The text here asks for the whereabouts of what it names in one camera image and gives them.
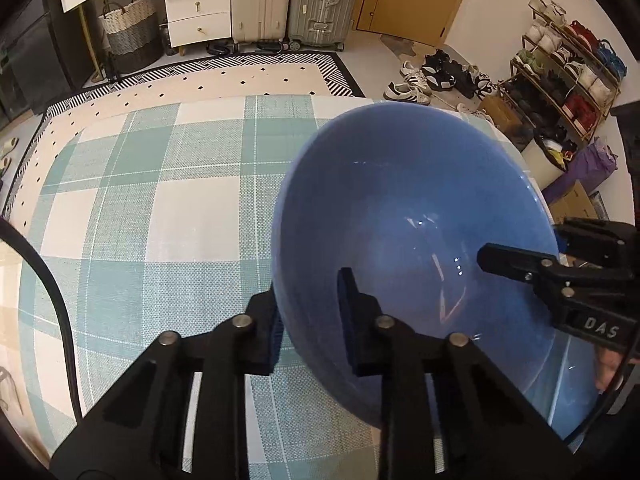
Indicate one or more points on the woven laundry basket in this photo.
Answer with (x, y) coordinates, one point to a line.
(133, 34)

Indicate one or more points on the purple bag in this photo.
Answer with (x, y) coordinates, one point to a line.
(591, 166)

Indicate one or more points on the teal checked tablecloth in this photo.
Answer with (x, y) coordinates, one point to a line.
(162, 219)

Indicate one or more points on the beige checked tablecloth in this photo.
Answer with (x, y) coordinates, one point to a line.
(11, 266)

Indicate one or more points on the patterned rug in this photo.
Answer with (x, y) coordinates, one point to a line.
(313, 73)

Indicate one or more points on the silver suitcase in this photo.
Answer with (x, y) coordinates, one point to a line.
(320, 24)

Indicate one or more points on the metal phone stand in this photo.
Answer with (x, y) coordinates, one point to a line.
(9, 397)

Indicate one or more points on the cardboard box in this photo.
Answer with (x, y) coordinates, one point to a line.
(574, 203)

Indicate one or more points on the white suitcase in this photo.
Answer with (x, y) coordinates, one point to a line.
(262, 0)

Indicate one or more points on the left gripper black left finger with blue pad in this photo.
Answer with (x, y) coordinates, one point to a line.
(178, 412)

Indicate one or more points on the shoe rack with shoes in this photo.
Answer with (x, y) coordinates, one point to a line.
(564, 80)

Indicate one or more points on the right hand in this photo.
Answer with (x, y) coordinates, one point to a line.
(607, 364)

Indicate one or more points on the large blue bowl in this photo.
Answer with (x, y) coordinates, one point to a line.
(405, 196)

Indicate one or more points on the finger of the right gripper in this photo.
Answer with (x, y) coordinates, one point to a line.
(518, 264)

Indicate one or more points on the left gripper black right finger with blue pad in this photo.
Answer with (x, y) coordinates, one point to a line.
(447, 411)

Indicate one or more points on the white trash bin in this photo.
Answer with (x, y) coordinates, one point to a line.
(542, 166)

